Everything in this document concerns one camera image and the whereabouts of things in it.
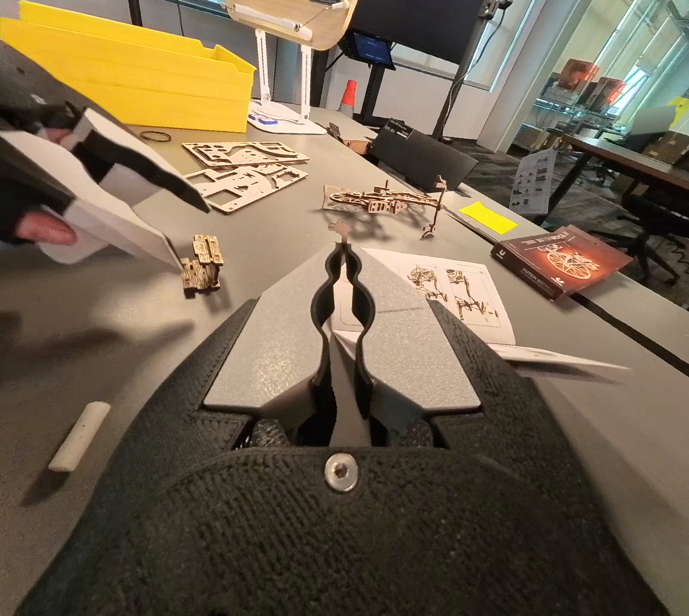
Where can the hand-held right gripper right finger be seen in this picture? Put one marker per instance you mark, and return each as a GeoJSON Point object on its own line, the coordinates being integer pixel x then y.
{"type": "Point", "coordinates": [414, 352]}

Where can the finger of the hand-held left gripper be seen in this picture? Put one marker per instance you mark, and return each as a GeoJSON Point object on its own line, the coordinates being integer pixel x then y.
{"type": "Point", "coordinates": [107, 223]}
{"type": "Point", "coordinates": [129, 142]}

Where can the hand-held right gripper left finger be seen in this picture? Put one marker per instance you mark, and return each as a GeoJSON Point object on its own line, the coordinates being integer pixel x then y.
{"type": "Point", "coordinates": [269, 352]}

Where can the small wooden crate part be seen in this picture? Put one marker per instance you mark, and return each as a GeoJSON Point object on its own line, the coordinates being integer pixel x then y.
{"type": "Point", "coordinates": [203, 263]}

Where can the small wooden hook part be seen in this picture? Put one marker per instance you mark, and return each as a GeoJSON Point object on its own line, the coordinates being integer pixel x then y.
{"type": "Point", "coordinates": [339, 231]}

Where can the wooden parts sheet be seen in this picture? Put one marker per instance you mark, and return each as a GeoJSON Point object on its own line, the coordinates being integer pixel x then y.
{"type": "Point", "coordinates": [242, 153]}
{"type": "Point", "coordinates": [253, 190]}

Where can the wooden bicycle model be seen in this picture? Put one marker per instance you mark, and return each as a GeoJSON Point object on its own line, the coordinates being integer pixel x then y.
{"type": "Point", "coordinates": [377, 198]}

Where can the dark red model kit box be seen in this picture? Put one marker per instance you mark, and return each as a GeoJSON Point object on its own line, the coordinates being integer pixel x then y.
{"type": "Point", "coordinates": [560, 260]}

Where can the person's left hand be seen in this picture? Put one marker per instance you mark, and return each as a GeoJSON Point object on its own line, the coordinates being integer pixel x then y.
{"type": "Point", "coordinates": [46, 229]}

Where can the black rubber band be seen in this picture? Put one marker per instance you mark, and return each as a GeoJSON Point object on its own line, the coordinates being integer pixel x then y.
{"type": "Point", "coordinates": [144, 134]}

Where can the yellow plastic bin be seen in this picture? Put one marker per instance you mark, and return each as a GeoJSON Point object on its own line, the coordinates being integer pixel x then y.
{"type": "Point", "coordinates": [107, 23]}
{"type": "Point", "coordinates": [134, 88]}

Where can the open instruction booklet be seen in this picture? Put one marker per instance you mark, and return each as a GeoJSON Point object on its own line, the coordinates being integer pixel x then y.
{"type": "Point", "coordinates": [473, 271]}

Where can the yellow sticky note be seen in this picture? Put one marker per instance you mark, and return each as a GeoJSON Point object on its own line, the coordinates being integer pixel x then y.
{"type": "Point", "coordinates": [487, 217]}

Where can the black box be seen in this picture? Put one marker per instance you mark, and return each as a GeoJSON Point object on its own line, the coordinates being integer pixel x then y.
{"type": "Point", "coordinates": [425, 158]}

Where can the white printed leaflet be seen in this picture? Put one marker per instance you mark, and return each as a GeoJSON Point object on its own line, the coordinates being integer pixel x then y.
{"type": "Point", "coordinates": [533, 182]}

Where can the white wax stick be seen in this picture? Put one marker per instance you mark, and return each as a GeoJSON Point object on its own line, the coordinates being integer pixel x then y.
{"type": "Point", "coordinates": [79, 435]}

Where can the orange traffic cone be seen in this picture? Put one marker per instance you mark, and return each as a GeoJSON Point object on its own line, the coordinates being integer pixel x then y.
{"type": "Point", "coordinates": [349, 96]}

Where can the small tablet screen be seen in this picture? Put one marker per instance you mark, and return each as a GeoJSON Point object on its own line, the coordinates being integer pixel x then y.
{"type": "Point", "coordinates": [372, 48]}

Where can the black office chair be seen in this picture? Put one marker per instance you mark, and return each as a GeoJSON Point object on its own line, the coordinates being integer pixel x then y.
{"type": "Point", "coordinates": [646, 217]}

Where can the brown wooden table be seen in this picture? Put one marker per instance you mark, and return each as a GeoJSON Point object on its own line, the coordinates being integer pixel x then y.
{"type": "Point", "coordinates": [635, 158]}

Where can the orange 3d printer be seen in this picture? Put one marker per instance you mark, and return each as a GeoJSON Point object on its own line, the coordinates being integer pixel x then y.
{"type": "Point", "coordinates": [578, 73]}
{"type": "Point", "coordinates": [611, 91]}

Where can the grey laptop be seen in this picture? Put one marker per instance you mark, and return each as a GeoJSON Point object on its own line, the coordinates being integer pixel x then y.
{"type": "Point", "coordinates": [654, 119]}

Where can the black stand pole with clamp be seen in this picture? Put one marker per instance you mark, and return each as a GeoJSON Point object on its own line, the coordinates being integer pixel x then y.
{"type": "Point", "coordinates": [492, 5]}

